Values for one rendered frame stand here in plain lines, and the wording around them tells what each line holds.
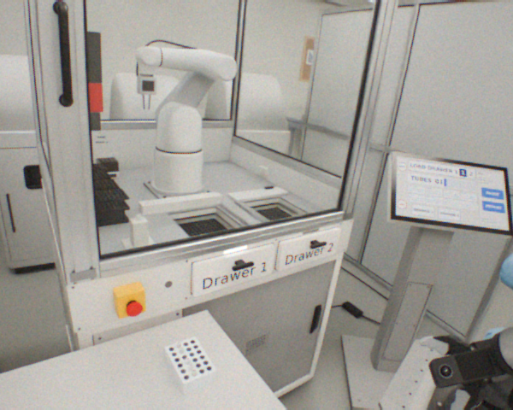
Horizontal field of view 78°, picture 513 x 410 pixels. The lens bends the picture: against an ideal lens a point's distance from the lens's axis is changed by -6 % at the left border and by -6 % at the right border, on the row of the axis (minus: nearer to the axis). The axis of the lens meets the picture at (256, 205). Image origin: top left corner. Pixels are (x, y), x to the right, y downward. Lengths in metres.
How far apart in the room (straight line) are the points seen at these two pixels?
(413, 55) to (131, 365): 2.40
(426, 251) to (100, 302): 1.33
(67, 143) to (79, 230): 0.20
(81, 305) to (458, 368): 0.81
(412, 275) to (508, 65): 1.27
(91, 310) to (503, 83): 2.20
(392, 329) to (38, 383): 1.53
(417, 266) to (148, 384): 1.25
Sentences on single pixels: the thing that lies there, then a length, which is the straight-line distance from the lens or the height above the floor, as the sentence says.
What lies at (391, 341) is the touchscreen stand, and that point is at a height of 0.25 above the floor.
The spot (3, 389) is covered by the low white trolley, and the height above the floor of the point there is 0.76.
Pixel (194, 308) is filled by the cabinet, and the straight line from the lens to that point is 1.11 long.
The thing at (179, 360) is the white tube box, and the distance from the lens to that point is 0.89.
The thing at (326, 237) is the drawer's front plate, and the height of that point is 0.91.
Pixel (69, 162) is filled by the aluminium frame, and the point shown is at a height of 1.24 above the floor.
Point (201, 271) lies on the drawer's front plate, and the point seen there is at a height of 0.90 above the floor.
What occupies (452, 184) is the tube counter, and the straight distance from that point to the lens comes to 1.60.
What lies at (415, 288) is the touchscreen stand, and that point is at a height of 0.59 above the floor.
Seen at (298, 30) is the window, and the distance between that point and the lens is 1.02.
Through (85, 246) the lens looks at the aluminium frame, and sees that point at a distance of 0.86.
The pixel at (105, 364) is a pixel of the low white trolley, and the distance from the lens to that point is 0.96.
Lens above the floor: 1.45
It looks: 22 degrees down
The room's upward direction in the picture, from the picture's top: 6 degrees clockwise
